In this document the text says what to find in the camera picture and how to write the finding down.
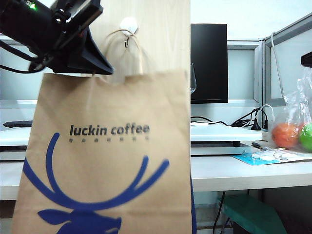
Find black pen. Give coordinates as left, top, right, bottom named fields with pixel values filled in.
left=251, top=142, right=269, bottom=151

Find clear plastic bag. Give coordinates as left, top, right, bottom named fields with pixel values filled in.
left=268, top=65, right=312, bottom=153

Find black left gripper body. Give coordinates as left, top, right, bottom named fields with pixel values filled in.
left=50, top=0, right=104, bottom=51

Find light wooden board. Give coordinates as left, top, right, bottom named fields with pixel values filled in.
left=89, top=0, right=191, bottom=85

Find clear wine glass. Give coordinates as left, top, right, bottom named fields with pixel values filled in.
left=190, top=62, right=197, bottom=95

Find white desktop riser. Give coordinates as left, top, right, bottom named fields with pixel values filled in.
left=0, top=126, right=34, bottom=161

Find black computer monitor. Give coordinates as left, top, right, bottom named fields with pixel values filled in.
left=190, top=23, right=229, bottom=104

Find white charger cable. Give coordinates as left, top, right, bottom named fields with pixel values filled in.
left=260, top=104, right=275, bottom=130

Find white flat tray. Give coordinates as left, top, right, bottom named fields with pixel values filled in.
left=190, top=123, right=263, bottom=156

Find grey framed office partition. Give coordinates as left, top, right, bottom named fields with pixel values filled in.
left=262, top=12, right=312, bottom=108
left=0, top=35, right=264, bottom=108

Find black desk cables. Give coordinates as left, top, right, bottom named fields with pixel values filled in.
left=190, top=107, right=265, bottom=130

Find green ball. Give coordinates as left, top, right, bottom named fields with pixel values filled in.
left=298, top=123, right=312, bottom=153

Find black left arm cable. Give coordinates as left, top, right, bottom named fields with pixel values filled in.
left=0, top=39, right=49, bottom=74

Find orange ball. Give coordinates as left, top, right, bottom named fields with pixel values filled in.
left=271, top=122, right=300, bottom=149

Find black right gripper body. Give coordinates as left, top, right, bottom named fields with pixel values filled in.
left=301, top=51, right=312, bottom=67

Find blue hook packaging card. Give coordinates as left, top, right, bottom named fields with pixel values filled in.
left=231, top=149, right=312, bottom=166

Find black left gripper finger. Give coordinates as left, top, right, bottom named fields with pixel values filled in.
left=46, top=27, right=115, bottom=76

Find brown luckin coffee paper bag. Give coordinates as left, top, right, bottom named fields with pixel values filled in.
left=11, top=29, right=197, bottom=234

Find black keyboard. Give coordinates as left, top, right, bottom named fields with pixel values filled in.
left=2, top=120, right=34, bottom=129

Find white adhesive wall hook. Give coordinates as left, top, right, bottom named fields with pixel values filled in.
left=120, top=17, right=139, bottom=48

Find black cable under desk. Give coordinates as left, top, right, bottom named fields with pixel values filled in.
left=211, top=191, right=226, bottom=234

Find white hanging cable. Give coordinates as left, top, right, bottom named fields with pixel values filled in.
left=270, top=31, right=287, bottom=106

